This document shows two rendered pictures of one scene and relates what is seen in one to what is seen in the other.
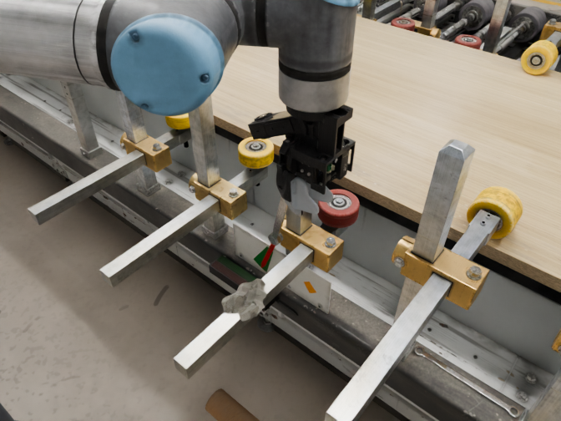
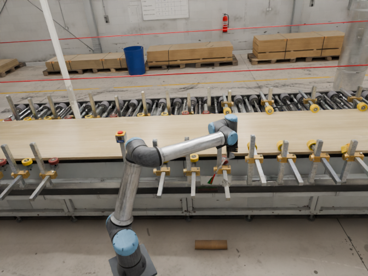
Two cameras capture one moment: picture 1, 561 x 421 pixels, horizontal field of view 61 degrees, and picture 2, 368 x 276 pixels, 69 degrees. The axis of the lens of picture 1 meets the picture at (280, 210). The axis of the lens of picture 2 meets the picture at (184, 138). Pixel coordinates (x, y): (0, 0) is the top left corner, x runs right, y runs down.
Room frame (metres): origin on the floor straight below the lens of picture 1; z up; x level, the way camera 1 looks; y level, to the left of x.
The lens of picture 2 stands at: (-0.60, 1.17, 2.20)
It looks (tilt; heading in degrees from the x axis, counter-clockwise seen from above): 31 degrees down; 325
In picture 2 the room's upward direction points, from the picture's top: 4 degrees counter-clockwise
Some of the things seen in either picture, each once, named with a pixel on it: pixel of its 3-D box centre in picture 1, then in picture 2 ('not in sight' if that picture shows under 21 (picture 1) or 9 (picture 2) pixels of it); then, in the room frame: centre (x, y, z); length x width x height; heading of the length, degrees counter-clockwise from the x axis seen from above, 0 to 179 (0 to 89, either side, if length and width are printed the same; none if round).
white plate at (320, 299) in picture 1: (278, 267); (216, 180); (0.67, 0.00, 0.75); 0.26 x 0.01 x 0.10; 50
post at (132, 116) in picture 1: (133, 119); (157, 164); (0.99, 0.35, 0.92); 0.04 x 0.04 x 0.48; 50
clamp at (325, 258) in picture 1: (308, 240); (222, 169); (0.66, -0.05, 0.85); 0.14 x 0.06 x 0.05; 50
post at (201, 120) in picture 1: (205, 154); (188, 162); (0.83, 0.16, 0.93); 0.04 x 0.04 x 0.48; 50
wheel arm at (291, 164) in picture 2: not in sight; (290, 162); (0.29, -0.42, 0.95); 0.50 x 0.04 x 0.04; 140
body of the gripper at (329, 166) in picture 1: (315, 139); (231, 143); (0.56, -0.05, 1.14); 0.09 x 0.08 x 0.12; 50
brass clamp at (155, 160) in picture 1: (144, 149); (161, 171); (0.98, 0.33, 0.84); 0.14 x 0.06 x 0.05; 50
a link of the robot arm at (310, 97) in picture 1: (315, 82); not in sight; (0.56, -0.04, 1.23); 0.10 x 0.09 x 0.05; 140
